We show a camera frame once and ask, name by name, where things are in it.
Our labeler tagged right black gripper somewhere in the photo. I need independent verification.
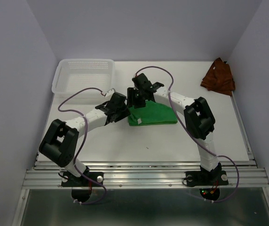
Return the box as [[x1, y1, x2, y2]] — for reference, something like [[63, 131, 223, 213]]
[[126, 87, 145, 109]]

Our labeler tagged green microfibre towel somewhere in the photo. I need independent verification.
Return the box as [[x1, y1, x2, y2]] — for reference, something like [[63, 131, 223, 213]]
[[128, 101, 178, 126]]

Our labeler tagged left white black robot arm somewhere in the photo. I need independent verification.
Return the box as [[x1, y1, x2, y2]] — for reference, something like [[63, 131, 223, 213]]
[[39, 92, 130, 186]]

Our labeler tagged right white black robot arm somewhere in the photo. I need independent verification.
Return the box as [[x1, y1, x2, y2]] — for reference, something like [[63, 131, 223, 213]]
[[127, 73, 221, 184]]

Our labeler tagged white perforated plastic basket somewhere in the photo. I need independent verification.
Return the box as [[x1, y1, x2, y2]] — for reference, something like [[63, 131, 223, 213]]
[[51, 59, 115, 97]]

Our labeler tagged brown microfibre towel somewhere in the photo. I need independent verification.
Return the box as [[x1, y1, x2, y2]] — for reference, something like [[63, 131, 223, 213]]
[[200, 58, 236, 97]]

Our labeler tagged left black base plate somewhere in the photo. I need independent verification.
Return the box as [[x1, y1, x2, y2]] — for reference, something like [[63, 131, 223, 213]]
[[58, 171, 104, 187]]

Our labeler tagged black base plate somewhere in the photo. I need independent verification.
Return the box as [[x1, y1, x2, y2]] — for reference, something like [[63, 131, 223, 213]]
[[58, 171, 104, 187], [182, 171, 229, 187]]

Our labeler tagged aluminium mounting rail frame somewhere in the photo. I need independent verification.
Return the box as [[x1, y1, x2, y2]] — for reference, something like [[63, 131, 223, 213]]
[[12, 94, 269, 226]]

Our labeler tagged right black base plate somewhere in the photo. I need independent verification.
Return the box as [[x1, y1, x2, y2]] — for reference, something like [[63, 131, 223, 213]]
[[182, 171, 229, 187]]

